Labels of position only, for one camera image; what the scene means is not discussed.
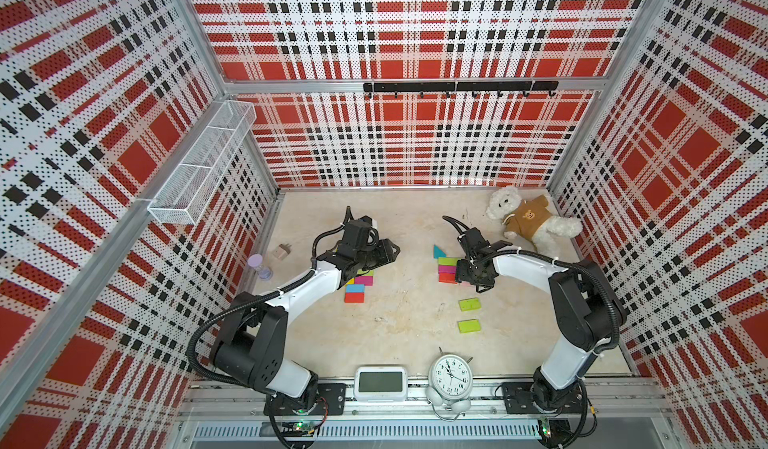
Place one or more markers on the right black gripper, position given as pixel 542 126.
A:
pixel 461 275

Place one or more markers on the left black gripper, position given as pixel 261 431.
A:
pixel 385 252

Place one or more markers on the red block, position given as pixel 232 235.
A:
pixel 448 278
pixel 354 298

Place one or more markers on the green block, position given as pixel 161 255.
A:
pixel 447 261
pixel 471 304
pixel 469 326

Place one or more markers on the teal triangle block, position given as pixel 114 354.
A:
pixel 438 252

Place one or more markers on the light blue block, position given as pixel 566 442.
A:
pixel 355 288

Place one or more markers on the red block front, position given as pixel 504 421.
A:
pixel 354 298

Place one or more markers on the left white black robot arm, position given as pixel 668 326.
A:
pixel 245 344

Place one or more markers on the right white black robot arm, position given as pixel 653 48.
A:
pixel 587 311

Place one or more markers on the white teddy bear brown shirt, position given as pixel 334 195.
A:
pixel 531 220

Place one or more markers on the small brown white object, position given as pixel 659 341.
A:
pixel 281 251

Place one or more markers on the white analog alarm clock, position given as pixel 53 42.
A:
pixel 449 386

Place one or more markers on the white digital display device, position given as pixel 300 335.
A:
pixel 381 384

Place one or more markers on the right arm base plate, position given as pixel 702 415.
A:
pixel 519 399

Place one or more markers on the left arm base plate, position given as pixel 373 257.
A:
pixel 324 398

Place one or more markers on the black hook rail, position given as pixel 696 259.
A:
pixel 524 87

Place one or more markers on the white wire mesh basket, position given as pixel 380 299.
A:
pixel 216 139

